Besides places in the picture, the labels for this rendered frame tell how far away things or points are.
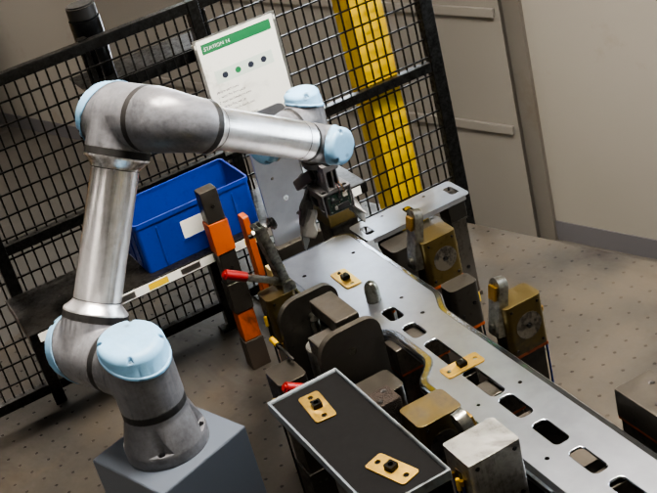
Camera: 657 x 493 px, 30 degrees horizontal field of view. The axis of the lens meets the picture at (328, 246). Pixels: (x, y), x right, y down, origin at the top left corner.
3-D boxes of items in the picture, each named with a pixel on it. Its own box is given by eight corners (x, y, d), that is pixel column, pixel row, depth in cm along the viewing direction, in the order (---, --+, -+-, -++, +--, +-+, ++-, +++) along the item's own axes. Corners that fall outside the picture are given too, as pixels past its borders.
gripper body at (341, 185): (326, 221, 256) (313, 170, 250) (307, 208, 263) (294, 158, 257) (357, 206, 259) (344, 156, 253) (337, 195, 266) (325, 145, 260)
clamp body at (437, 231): (493, 351, 288) (467, 224, 272) (451, 374, 285) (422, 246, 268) (476, 340, 294) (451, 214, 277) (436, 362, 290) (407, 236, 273)
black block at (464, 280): (510, 383, 276) (489, 274, 262) (474, 403, 273) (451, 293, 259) (497, 374, 280) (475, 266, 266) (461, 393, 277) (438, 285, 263)
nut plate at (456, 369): (474, 352, 237) (473, 347, 236) (486, 360, 234) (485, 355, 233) (438, 371, 234) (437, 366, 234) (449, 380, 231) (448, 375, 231)
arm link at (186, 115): (173, 85, 198) (362, 118, 236) (129, 80, 205) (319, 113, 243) (164, 156, 199) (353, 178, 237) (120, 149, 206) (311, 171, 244)
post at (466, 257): (483, 293, 310) (463, 194, 296) (467, 301, 308) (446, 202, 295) (472, 287, 314) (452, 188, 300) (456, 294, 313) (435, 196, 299)
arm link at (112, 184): (86, 397, 209) (129, 78, 205) (33, 378, 219) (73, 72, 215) (139, 393, 218) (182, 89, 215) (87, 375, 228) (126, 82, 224)
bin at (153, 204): (261, 222, 299) (247, 175, 292) (149, 275, 289) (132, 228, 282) (234, 202, 312) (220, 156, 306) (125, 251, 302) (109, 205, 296)
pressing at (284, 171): (318, 228, 296) (284, 101, 280) (277, 247, 292) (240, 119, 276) (317, 227, 296) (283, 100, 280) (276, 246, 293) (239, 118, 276)
